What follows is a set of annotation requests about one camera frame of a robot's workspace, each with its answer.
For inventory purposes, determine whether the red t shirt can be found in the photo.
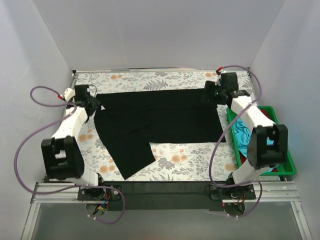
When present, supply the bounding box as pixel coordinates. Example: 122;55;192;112
238;108;278;173

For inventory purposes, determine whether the black t shirt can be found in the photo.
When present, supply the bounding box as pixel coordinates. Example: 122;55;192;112
94;88;223;180

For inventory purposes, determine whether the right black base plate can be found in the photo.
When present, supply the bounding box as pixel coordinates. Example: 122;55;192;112
204;184;256;201

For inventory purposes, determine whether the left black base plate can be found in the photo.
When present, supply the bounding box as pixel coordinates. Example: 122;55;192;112
77;185;122;201

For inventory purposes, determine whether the floral table mat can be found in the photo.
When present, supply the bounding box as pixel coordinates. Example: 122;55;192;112
74;70;237;181

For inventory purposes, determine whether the cyan t shirt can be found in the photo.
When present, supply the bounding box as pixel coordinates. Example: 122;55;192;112
232;118;252;157

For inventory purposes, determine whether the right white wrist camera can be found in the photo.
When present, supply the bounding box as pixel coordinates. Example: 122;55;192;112
215;66;226;86

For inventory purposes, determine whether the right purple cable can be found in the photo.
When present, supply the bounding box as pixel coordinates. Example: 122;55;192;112
208;64;263;219

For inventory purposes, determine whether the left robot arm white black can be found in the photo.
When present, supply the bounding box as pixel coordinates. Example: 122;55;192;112
41;85;107;200

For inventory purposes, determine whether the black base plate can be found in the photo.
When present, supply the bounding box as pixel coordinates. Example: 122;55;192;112
77;185;122;201
204;184;256;201

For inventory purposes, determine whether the purple cable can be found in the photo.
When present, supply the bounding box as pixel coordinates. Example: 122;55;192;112
13;86;126;225
208;64;263;219

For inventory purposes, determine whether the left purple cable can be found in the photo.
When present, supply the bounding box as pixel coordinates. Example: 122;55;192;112
13;86;126;225

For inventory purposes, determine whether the aluminium frame rail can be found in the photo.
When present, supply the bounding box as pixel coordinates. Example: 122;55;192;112
31;181;300;204

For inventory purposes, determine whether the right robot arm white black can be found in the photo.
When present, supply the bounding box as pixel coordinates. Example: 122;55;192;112
202;68;288;199

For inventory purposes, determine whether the green plastic bin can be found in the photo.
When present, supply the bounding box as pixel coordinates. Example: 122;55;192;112
226;105;297;177

